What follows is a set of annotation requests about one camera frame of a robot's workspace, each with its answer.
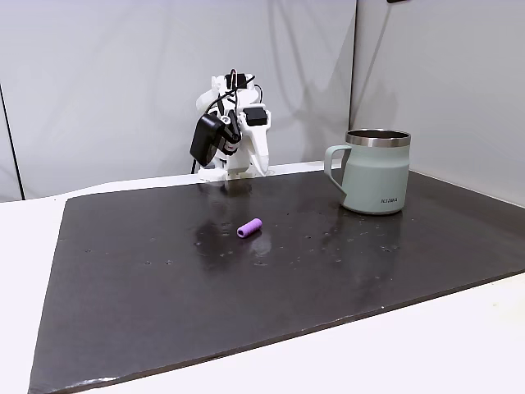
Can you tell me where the purple pen grip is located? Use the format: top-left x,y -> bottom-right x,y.
235,218 -> 263,240

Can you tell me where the pale green steel-rimmed mug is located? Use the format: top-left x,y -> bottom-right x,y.
323,129 -> 413,216

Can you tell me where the black table mat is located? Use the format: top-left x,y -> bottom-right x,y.
27,167 -> 525,394

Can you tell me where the black thin pole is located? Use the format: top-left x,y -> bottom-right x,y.
0,81 -> 26,202

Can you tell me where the black camera cable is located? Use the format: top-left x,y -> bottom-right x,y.
203,85 -> 240,118

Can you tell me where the black camera box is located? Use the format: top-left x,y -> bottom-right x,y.
189,113 -> 226,166

